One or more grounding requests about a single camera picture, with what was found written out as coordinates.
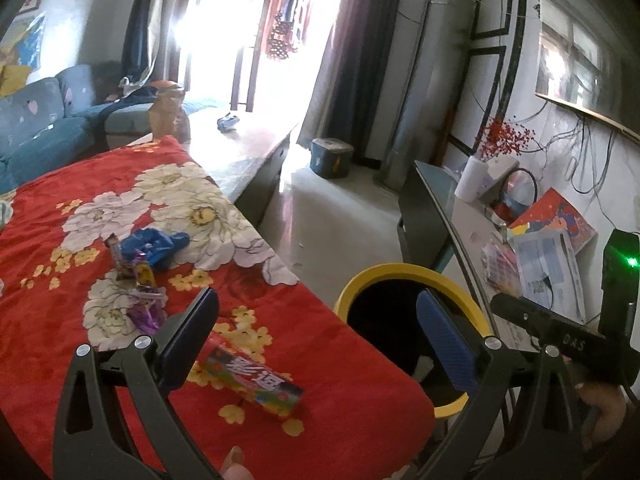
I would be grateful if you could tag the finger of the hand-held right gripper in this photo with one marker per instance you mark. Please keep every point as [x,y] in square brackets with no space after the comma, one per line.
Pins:
[545,327]

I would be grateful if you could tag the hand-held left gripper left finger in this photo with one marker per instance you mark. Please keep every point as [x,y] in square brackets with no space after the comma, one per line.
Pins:
[190,340]

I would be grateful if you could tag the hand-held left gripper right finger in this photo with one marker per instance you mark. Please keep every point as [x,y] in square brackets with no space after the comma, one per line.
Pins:
[447,340]

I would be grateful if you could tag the yellow rimmed trash bin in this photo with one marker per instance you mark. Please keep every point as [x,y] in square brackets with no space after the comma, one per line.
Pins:
[385,320]

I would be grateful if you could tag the colourful candy box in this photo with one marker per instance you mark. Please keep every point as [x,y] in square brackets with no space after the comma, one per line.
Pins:
[255,385]

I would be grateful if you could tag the person's right hand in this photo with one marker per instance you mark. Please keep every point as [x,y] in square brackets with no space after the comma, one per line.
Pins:
[605,410]

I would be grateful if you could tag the person's left hand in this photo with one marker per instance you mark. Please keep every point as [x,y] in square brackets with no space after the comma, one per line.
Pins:
[240,467]

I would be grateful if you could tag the white printed cardboard box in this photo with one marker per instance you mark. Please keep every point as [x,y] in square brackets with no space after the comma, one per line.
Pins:
[545,265]

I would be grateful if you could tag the pile of colourful packets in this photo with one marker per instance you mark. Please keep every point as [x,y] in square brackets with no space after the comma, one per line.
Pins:
[500,265]

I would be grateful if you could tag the purple yellow candy wrapper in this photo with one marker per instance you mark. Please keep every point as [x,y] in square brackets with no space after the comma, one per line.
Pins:
[135,267]

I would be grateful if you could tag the red illustrated book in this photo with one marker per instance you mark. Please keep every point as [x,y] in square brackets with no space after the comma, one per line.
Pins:
[560,215]

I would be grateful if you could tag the blue crumpled plastic bag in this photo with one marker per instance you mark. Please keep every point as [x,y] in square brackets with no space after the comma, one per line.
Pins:
[150,247]

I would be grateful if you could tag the red floral blanket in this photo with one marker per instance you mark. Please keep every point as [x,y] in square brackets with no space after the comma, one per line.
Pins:
[325,370]

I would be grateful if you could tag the glass topped cabinet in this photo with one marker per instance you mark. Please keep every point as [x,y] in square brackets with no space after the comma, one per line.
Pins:
[425,210]

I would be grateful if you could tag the white vase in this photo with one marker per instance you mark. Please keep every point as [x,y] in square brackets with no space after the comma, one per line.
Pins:
[472,180]

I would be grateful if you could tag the dark glossy coffee table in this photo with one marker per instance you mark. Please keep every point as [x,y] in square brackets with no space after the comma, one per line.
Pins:
[240,145]

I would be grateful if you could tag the blue storage stool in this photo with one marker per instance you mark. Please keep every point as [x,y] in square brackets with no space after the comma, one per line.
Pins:
[331,157]

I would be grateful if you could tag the small blue item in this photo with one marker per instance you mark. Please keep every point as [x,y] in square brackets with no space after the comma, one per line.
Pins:
[227,122]

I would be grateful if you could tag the dark blue clothing pile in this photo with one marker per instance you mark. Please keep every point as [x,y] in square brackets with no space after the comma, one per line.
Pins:
[142,92]

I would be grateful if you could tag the blue patterned sofa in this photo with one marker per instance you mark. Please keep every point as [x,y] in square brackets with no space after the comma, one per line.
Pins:
[45,130]

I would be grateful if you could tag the silver standing air conditioner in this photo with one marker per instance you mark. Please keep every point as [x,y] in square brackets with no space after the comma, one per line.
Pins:
[430,85]

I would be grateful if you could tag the dark brown curtain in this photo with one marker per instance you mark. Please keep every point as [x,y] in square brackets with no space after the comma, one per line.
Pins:
[350,60]

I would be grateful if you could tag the yellow cushion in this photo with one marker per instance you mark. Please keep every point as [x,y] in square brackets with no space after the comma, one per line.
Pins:
[12,80]

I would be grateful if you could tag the dark blue curtain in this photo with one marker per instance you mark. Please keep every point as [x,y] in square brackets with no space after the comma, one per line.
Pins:
[145,20]

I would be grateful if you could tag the colourful country map poster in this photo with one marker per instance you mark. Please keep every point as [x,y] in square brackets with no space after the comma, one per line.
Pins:
[25,45]

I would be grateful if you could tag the hanging red patterned clothes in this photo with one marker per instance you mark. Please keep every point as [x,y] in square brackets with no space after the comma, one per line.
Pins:
[287,15]

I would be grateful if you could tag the wall mounted television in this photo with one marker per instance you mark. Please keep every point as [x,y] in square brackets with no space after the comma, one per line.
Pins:
[580,50]

